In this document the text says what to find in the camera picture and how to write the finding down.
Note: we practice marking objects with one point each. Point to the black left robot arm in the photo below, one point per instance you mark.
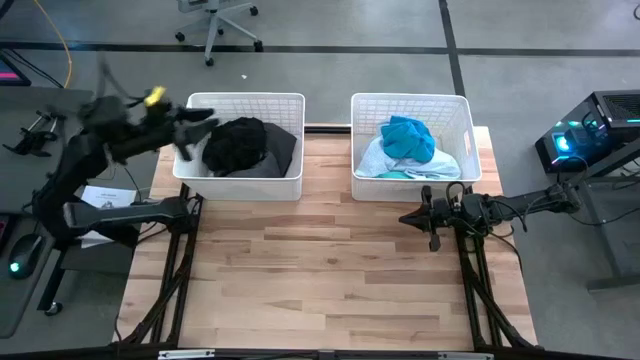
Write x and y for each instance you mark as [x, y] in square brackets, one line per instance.
[85, 160]

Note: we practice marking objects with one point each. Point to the dark grey garment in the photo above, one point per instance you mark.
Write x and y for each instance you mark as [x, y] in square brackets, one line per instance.
[282, 145]

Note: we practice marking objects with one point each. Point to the bright blue garment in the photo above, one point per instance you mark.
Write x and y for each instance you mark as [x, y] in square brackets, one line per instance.
[407, 140]

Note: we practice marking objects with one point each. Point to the yellow tape tag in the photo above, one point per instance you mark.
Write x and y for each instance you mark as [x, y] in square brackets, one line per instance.
[155, 96]

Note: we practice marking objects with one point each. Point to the black desk leg with caster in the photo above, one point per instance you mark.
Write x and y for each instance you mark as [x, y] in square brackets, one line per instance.
[95, 260]

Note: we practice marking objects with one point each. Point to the black monitor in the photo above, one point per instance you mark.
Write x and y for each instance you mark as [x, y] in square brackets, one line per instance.
[10, 75]

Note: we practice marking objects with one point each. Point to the teal garment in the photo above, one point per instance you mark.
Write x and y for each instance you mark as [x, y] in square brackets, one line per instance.
[395, 175]

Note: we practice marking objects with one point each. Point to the black computer tower with lights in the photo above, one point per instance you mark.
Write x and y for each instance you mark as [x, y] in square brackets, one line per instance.
[610, 115]

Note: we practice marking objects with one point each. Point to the grey desk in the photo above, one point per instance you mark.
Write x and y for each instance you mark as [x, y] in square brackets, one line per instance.
[20, 170]

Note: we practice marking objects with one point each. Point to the black computer mouse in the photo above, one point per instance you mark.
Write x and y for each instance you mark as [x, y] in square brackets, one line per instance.
[25, 255]

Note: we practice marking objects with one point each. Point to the light blue patterned garment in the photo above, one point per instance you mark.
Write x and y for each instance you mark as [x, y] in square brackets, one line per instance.
[440, 167]

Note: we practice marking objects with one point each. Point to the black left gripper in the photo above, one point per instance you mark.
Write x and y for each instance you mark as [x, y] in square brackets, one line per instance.
[165, 125]

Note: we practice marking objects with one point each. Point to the grey office chair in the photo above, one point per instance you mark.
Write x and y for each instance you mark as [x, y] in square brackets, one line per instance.
[215, 15]

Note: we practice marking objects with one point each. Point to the black clamp tool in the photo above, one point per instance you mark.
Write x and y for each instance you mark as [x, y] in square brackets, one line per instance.
[32, 137]

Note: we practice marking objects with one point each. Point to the black garment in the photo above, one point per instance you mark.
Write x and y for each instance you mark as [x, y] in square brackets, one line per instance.
[235, 145]

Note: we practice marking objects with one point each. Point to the white plastic laundry basket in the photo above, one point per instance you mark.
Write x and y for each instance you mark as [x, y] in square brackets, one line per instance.
[410, 192]
[240, 190]

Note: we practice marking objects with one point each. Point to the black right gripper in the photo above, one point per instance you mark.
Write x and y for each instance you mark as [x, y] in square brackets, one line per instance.
[447, 212]

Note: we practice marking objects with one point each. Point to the white paper sheet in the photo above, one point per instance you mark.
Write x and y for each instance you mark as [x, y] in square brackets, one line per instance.
[117, 192]

